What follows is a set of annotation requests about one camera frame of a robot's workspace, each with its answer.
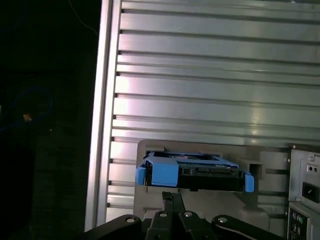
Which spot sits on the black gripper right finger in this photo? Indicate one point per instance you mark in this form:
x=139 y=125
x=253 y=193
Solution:
x=190 y=225

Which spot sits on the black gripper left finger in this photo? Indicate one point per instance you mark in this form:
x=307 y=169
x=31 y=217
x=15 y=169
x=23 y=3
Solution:
x=160 y=225

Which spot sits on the hard disk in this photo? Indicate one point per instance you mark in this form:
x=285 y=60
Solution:
x=165 y=172

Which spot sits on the grey parts rack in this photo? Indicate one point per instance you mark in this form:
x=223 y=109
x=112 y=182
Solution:
x=225 y=146

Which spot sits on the black PC case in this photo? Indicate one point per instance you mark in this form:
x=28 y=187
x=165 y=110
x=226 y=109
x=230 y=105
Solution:
x=307 y=225

